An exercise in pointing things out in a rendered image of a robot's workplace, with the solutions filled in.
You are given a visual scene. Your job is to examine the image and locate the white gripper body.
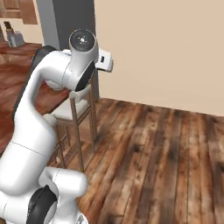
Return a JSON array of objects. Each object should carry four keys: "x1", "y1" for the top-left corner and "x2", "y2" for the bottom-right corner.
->
[{"x1": 103, "y1": 50, "x2": 115, "y2": 74}]

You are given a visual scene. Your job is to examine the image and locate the wooden stool with white cushion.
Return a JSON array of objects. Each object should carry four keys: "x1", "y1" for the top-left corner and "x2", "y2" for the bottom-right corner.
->
[{"x1": 43, "y1": 74, "x2": 99, "y2": 173}]

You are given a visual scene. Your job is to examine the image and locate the grey toaster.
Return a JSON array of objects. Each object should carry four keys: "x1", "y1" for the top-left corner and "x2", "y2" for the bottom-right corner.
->
[{"x1": 6, "y1": 31, "x2": 26, "y2": 48}]

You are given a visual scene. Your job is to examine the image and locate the dark knife block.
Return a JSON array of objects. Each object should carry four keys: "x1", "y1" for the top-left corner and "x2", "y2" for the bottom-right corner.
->
[{"x1": 3, "y1": 20, "x2": 14, "y2": 38}]

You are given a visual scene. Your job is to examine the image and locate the wooden wall cupboards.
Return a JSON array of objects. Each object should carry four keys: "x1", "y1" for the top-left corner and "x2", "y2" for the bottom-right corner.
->
[{"x1": 0, "y1": 0, "x2": 39, "y2": 26}]

